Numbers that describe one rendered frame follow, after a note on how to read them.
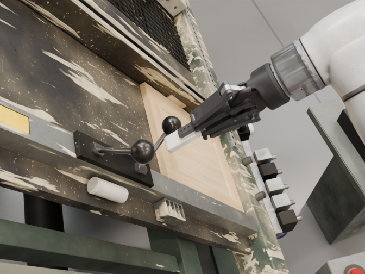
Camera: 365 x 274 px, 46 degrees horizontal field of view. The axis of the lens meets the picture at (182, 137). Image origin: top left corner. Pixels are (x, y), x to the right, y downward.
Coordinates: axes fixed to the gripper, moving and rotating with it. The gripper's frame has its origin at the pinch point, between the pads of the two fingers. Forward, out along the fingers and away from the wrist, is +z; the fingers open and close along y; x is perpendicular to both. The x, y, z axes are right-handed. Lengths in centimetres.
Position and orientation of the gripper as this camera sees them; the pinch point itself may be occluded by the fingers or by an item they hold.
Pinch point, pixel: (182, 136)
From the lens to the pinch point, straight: 78.9
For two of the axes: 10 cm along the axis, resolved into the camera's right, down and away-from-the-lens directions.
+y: 5.4, 3.3, 7.7
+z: -8.1, 4.6, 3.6
